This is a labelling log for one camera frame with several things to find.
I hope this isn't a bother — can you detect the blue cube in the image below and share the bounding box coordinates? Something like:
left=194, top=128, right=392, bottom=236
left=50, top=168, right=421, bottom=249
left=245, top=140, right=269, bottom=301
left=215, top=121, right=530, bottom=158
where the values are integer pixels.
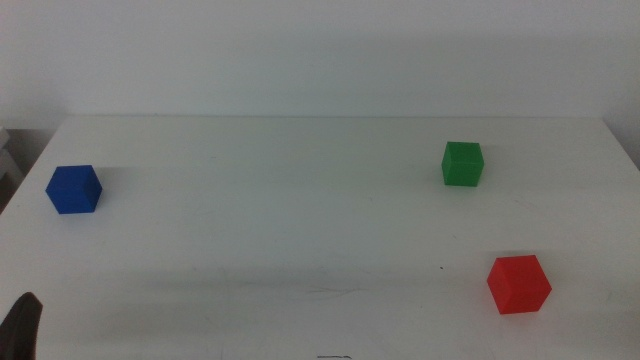
left=44, top=164, right=104, bottom=215

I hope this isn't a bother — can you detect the red cube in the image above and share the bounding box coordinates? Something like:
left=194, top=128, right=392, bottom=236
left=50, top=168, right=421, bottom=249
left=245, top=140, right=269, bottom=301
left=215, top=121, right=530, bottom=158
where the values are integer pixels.
left=486, top=254, right=553, bottom=316

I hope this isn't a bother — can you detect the green cube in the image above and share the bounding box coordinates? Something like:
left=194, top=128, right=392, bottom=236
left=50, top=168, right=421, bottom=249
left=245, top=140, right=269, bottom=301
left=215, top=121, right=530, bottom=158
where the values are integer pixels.
left=440, top=140, right=485, bottom=188

